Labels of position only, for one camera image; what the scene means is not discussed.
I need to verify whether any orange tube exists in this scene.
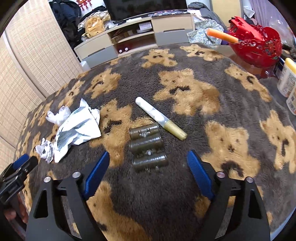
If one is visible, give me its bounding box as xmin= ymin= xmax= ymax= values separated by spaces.
xmin=206 ymin=28 xmax=239 ymax=44

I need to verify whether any purple curtain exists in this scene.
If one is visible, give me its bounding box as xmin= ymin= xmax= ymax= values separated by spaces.
xmin=251 ymin=0 xmax=285 ymax=30

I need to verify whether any white tissue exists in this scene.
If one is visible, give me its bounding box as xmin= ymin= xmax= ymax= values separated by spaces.
xmin=46 ymin=106 xmax=71 ymax=126

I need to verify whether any person's left hand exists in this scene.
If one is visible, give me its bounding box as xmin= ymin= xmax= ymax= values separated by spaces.
xmin=3 ymin=202 xmax=29 ymax=224

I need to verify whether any beige standing air conditioner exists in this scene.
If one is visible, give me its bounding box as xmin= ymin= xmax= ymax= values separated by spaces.
xmin=210 ymin=0 xmax=242 ymax=21

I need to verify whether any beige grey television stand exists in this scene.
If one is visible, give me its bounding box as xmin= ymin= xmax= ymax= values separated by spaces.
xmin=74 ymin=13 xmax=196 ymax=69

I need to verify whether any olive metal cylinder block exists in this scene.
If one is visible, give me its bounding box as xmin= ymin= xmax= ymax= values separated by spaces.
xmin=129 ymin=122 xmax=168 ymax=172

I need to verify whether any dark patterned cloth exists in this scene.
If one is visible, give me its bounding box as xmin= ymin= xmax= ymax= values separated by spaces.
xmin=148 ymin=9 xmax=188 ymax=17

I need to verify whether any black television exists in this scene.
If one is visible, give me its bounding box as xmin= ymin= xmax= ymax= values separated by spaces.
xmin=103 ymin=0 xmax=187 ymax=15

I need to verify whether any yellow backpack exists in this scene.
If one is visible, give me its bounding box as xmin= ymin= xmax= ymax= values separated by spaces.
xmin=84 ymin=17 xmax=105 ymax=39

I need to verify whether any white paper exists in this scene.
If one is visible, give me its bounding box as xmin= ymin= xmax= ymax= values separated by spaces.
xmin=36 ymin=138 xmax=55 ymax=164

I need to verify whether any silver white packet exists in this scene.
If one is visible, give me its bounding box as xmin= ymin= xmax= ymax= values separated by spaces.
xmin=54 ymin=98 xmax=102 ymax=163

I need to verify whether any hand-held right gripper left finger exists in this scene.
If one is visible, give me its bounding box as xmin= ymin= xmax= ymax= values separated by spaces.
xmin=25 ymin=151 xmax=110 ymax=241

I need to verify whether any dark hanging coat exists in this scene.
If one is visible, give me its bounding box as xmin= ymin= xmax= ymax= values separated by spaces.
xmin=50 ymin=0 xmax=81 ymax=44

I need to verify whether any dark clothes pile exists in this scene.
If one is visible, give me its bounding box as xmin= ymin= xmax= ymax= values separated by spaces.
xmin=187 ymin=2 xmax=228 ymax=26

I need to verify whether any red openwork basket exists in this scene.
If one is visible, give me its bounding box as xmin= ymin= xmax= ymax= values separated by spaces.
xmin=228 ymin=16 xmax=282 ymax=68

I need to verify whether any grey floral cloth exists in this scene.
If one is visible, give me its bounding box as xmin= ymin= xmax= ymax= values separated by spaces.
xmin=187 ymin=20 xmax=226 ymax=45

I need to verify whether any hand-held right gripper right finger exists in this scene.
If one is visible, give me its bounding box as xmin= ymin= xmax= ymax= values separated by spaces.
xmin=187 ymin=149 xmax=271 ymax=241

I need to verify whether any red hanging ornament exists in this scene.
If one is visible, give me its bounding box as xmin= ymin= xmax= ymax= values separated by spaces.
xmin=75 ymin=0 xmax=93 ymax=10

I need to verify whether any woven folding screen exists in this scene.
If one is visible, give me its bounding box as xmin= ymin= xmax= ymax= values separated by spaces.
xmin=0 ymin=0 xmax=84 ymax=167

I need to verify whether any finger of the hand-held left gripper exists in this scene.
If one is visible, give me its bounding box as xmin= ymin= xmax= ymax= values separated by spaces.
xmin=5 ymin=156 xmax=39 ymax=183
xmin=11 ymin=153 xmax=30 ymax=171

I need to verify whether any white gold tube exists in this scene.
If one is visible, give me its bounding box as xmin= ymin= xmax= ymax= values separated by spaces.
xmin=135 ymin=97 xmax=188 ymax=141

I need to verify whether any yellow capped white bottle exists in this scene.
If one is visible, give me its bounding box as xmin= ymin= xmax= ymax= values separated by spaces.
xmin=277 ymin=58 xmax=296 ymax=98

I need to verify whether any teddy bear print blanket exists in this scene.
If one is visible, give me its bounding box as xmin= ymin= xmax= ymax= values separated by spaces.
xmin=14 ymin=43 xmax=294 ymax=241

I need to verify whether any small white bottle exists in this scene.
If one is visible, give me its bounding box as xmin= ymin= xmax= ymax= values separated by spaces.
xmin=286 ymin=88 xmax=296 ymax=109

